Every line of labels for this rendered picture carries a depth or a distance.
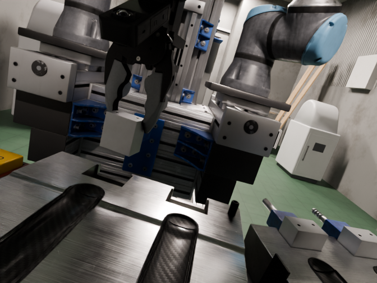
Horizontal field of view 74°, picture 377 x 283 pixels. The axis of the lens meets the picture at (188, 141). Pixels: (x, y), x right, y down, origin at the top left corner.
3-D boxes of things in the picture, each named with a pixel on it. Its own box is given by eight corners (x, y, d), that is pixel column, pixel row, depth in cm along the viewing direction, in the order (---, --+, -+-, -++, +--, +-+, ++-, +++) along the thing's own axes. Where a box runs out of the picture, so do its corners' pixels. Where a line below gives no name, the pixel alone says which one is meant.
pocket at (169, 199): (165, 209, 35) (172, 186, 34) (201, 221, 35) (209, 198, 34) (157, 227, 31) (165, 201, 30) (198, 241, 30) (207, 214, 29)
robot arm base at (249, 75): (216, 83, 83) (225, 53, 80) (260, 96, 84) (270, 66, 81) (223, 85, 68) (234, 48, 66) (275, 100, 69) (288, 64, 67)
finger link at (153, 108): (173, 130, 42) (175, 73, 40) (161, 136, 36) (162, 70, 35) (156, 128, 43) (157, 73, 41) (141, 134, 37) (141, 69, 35)
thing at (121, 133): (137, 133, 50) (143, 107, 48) (160, 141, 49) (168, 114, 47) (99, 146, 37) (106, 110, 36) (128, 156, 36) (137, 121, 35)
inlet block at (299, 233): (248, 211, 47) (258, 186, 46) (271, 215, 49) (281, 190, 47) (284, 263, 35) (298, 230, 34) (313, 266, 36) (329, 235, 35)
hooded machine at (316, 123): (321, 186, 386) (355, 110, 357) (287, 177, 383) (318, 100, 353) (302, 170, 452) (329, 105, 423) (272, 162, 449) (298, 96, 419)
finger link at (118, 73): (127, 119, 44) (149, 71, 41) (107, 122, 38) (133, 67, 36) (112, 109, 44) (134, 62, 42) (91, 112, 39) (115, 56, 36)
